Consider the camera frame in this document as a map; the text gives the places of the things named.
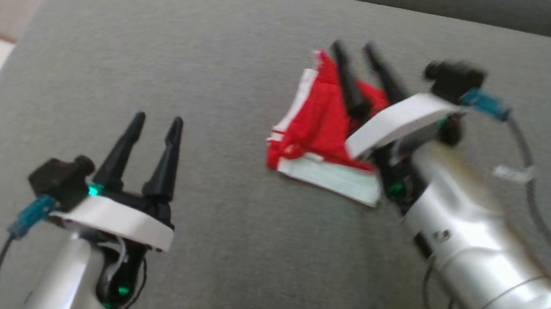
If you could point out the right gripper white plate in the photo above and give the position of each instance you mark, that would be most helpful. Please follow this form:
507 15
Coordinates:
402 123

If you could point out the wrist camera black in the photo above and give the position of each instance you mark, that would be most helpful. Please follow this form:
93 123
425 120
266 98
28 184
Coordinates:
59 179
453 79

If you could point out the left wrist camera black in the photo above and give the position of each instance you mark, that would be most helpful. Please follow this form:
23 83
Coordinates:
59 179

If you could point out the red basketball jersey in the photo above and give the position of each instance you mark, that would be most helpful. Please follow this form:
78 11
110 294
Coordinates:
319 123

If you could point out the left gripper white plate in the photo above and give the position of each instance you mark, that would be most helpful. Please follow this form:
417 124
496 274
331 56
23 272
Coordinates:
118 219

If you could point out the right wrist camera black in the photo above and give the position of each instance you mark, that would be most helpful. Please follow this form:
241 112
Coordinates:
453 79

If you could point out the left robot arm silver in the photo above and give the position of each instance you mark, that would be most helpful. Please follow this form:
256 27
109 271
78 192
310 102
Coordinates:
68 276

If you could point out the grey sofa seat cushion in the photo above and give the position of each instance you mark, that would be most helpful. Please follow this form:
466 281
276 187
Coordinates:
244 65

